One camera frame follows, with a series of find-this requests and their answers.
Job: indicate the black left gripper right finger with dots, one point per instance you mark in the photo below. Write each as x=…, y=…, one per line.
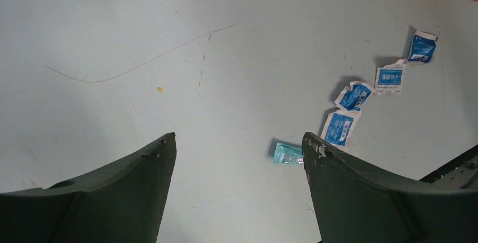
x=355, y=201

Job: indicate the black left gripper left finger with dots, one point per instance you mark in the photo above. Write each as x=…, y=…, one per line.
x=122, y=201

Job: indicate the blue white wipe sachet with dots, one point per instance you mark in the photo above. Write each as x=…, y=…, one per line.
x=352, y=97
x=339, y=127
x=422, y=48
x=389, y=78

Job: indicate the teal strip packet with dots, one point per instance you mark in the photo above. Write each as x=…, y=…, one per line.
x=288, y=154

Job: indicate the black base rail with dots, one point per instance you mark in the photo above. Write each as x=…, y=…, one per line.
x=460, y=172

